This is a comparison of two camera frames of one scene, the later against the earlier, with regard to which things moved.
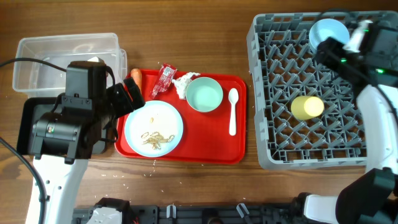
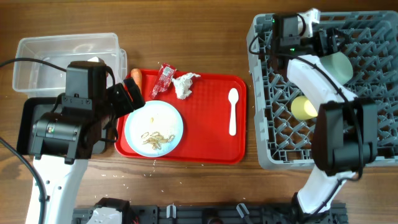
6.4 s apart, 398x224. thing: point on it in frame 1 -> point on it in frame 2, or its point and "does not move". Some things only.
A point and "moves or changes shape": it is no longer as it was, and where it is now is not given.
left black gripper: x=125 y=106 does not move
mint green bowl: x=204 y=94 moves or changes shape
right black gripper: x=325 y=50 -> x=325 y=42
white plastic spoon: x=233 y=96 does not move
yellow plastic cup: x=306 y=107 does not move
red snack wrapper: x=164 y=80 does not move
